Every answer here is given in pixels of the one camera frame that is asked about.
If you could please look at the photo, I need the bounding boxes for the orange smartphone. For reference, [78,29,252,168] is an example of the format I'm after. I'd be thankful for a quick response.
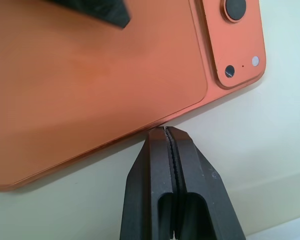
[0,0,268,193]

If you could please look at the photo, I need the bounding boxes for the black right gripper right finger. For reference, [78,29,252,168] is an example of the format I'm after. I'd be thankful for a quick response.
[165,126,247,240]

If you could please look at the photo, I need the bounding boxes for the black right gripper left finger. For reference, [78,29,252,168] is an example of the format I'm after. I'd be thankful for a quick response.
[119,126,178,240]

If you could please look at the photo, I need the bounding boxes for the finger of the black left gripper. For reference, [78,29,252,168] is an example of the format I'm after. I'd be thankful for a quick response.
[38,0,131,31]

